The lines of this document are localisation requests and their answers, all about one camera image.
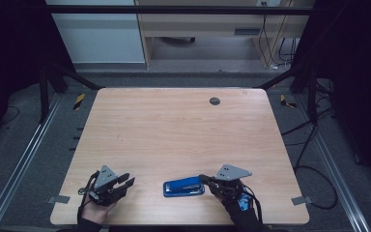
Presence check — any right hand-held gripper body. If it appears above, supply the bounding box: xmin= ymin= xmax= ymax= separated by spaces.
xmin=209 ymin=163 xmax=253 ymax=202

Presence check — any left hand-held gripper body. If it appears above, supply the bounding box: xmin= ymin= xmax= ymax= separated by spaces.
xmin=88 ymin=164 xmax=128 ymax=207

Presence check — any blue stapler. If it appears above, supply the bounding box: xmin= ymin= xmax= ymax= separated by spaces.
xmin=162 ymin=175 xmax=206 ymax=198

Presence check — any person's right hand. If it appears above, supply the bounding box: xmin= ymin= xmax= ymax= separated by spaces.
xmin=217 ymin=191 xmax=261 ymax=224

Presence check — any person's left hand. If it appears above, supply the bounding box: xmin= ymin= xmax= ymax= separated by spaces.
xmin=80 ymin=196 xmax=119 ymax=225

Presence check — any grey tape piece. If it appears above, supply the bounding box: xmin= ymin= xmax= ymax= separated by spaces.
xmin=46 ymin=194 xmax=71 ymax=205
xmin=291 ymin=195 xmax=314 ymax=206

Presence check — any yellow black striped tape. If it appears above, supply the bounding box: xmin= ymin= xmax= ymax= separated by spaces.
xmin=279 ymin=94 xmax=298 ymax=109
xmin=72 ymin=93 xmax=86 ymax=111

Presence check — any white cabinet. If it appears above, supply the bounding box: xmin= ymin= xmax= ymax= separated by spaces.
xmin=44 ymin=0 xmax=147 ymax=64

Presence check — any dark low object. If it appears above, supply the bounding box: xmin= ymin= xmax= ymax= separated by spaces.
xmin=159 ymin=36 xmax=196 ymax=45

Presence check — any light wooden desk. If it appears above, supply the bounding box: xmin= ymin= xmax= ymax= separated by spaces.
xmin=134 ymin=0 xmax=316 ymax=70

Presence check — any black curtain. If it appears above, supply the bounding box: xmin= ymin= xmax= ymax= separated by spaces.
xmin=298 ymin=0 xmax=371 ymax=196
xmin=0 ymin=0 xmax=75 ymax=154

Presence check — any left hand-held gripper cable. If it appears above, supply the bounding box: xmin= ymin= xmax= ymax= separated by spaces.
xmin=77 ymin=170 xmax=100 ymax=214

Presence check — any hand-held gripper cable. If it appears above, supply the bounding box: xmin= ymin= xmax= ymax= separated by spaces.
xmin=241 ymin=183 xmax=265 ymax=223
xmin=77 ymin=170 xmax=100 ymax=214

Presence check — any blue hand strap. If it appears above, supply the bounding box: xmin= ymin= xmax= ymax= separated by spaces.
xmin=238 ymin=192 xmax=253 ymax=213

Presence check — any right hand-held gripper cable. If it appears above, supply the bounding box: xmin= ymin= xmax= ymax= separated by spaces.
xmin=241 ymin=183 xmax=265 ymax=223

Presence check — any black floor cable bundle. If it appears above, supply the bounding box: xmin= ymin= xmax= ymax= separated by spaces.
xmin=281 ymin=80 xmax=336 ymax=170

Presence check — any aluminium floor rail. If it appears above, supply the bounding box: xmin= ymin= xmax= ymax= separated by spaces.
xmin=0 ymin=93 xmax=63 ymax=232
xmin=294 ymin=93 xmax=371 ymax=232

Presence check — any black frame strut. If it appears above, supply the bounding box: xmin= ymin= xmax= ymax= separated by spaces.
xmin=39 ymin=62 xmax=103 ymax=124
xmin=256 ymin=62 xmax=319 ymax=124

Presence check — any looped black floor cable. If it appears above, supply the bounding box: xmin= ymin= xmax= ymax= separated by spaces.
xmin=293 ymin=164 xmax=339 ymax=211

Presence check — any thin black floor cable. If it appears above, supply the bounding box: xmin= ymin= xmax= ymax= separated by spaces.
xmin=2 ymin=105 xmax=21 ymax=126

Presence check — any hanging black cable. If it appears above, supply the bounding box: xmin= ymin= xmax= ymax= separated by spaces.
xmin=258 ymin=2 xmax=276 ymax=69

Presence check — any hanging yellow cable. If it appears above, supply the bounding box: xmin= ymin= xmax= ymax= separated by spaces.
xmin=267 ymin=0 xmax=295 ymax=67

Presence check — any black horizontal frame bar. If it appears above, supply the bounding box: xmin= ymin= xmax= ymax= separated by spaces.
xmin=44 ymin=4 xmax=317 ymax=15

